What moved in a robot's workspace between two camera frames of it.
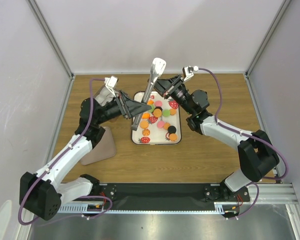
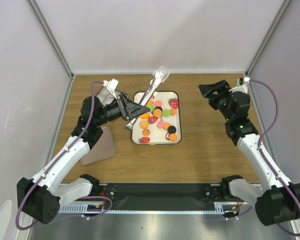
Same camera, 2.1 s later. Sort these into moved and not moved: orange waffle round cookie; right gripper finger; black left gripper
Moved: right gripper finger
Not moved: black left gripper; orange waffle round cookie
